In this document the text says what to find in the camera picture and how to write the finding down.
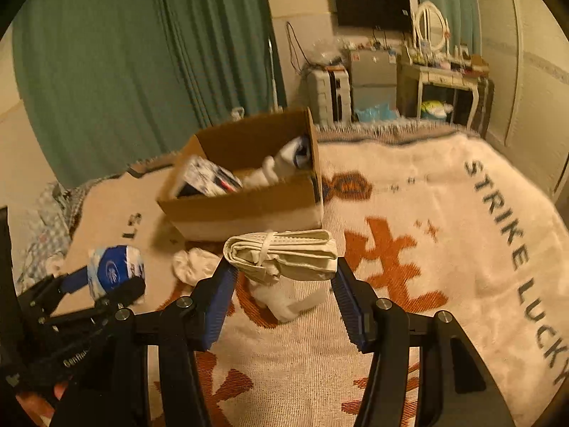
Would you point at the black white printed pack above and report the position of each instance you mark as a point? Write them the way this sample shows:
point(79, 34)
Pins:
point(201, 177)

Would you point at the black wall television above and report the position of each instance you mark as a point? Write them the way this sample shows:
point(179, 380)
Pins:
point(385, 15)

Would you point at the white ribbed suitcase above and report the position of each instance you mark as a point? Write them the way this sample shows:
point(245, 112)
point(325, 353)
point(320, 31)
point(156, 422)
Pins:
point(330, 95)

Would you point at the large green curtain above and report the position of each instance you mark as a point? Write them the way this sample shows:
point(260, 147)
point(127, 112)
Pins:
point(106, 83)

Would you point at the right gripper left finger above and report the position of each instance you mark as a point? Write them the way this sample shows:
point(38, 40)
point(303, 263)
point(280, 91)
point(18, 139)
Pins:
point(190, 324)

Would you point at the white sock under cloth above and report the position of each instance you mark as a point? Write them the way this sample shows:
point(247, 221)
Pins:
point(278, 298)

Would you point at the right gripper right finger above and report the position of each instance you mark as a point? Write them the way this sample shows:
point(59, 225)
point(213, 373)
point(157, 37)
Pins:
point(379, 327)

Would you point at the cream printed blanket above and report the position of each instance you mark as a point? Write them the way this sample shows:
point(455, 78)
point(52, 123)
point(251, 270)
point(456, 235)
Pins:
point(440, 224)

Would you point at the white oval vanity mirror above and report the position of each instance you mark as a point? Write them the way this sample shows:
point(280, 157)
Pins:
point(430, 28)

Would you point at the cream cloth bundle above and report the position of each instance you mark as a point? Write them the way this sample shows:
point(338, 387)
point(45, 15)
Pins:
point(264, 257)

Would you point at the blue plastic bag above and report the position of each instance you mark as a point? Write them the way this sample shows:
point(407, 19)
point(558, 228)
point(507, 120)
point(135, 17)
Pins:
point(379, 112)

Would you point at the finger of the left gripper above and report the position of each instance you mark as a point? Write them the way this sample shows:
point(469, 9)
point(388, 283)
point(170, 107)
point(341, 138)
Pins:
point(105, 307)
point(45, 296)

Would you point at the small grey refrigerator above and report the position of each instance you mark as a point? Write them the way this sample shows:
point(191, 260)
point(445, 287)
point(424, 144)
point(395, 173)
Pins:
point(373, 78)

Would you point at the white dressing table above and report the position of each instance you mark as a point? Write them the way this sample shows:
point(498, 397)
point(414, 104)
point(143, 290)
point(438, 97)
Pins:
point(472, 97)

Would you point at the white louvered wardrobe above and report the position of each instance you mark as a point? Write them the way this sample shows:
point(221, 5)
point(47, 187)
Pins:
point(528, 56)

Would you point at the teal waste basket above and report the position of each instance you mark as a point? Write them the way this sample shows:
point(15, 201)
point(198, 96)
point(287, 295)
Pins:
point(435, 110)

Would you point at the brown cardboard box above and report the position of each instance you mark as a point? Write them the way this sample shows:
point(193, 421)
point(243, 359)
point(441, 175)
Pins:
point(295, 203)

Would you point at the white socks in box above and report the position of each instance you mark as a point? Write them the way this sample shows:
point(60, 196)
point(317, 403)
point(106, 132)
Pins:
point(293, 157)

